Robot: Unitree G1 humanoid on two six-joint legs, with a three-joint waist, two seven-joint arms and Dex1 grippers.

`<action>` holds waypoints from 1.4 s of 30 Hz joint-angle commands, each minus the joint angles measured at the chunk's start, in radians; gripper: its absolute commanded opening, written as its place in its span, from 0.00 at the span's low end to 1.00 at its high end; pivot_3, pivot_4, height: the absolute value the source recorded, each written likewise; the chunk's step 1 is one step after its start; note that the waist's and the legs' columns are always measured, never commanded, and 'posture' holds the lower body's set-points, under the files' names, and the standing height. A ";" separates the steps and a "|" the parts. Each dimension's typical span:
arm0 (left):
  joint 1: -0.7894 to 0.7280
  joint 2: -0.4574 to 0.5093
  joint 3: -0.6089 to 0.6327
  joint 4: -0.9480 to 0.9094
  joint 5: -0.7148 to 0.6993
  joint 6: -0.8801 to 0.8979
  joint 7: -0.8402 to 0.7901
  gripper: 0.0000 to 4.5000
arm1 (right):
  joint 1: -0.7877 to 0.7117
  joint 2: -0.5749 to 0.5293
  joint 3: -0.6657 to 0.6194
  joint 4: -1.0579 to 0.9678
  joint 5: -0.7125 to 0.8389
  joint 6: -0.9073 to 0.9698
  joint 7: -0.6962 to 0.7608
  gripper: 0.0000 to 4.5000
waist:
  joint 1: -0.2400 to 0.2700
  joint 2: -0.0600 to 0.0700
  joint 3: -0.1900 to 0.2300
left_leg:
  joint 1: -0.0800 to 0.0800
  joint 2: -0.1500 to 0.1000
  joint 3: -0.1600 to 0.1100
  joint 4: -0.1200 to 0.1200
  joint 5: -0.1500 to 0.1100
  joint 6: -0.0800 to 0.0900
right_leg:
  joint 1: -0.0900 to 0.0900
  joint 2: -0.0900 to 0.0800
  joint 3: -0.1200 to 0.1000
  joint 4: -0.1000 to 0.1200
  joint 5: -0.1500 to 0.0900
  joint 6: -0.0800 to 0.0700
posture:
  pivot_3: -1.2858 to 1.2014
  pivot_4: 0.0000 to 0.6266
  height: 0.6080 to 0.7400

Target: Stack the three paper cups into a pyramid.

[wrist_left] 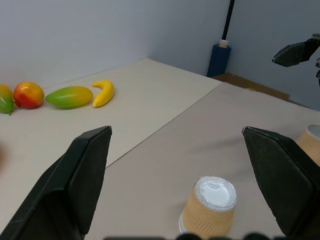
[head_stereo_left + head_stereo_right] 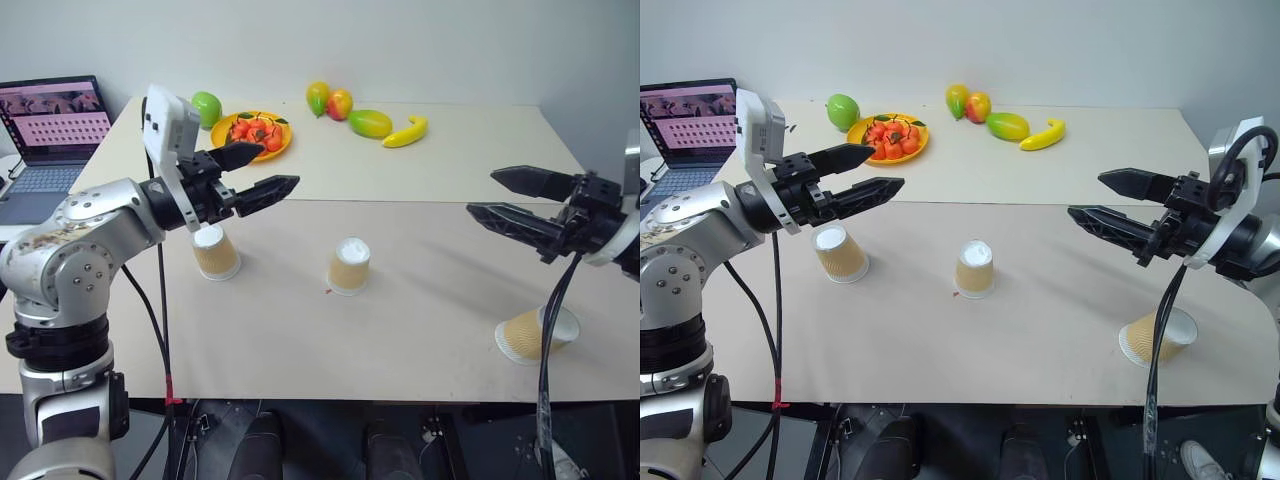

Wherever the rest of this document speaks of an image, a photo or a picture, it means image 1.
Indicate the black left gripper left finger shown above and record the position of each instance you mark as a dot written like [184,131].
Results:
[62,190]

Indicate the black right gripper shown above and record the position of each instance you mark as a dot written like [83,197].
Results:
[313,48]

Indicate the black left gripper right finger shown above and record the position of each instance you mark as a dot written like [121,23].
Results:
[287,180]

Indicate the brown ribbed paper cup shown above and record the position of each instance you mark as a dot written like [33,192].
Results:
[311,147]
[207,215]

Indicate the brown cardboard piece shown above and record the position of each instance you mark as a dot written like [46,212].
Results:
[250,83]

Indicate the blue wrapped roll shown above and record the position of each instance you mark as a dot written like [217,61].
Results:
[218,61]

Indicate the black pole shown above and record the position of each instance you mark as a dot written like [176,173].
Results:
[228,20]

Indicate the green yellow toy mango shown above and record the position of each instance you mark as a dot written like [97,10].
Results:
[70,97]

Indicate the red yellow toy pomegranate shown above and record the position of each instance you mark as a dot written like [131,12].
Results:
[28,95]

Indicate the yellow toy banana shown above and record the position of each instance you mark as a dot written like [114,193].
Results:
[105,93]

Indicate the green orange toy fruit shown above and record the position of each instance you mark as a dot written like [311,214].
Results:
[5,100]

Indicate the grey beige table cover sheet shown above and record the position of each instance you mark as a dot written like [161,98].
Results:
[175,150]

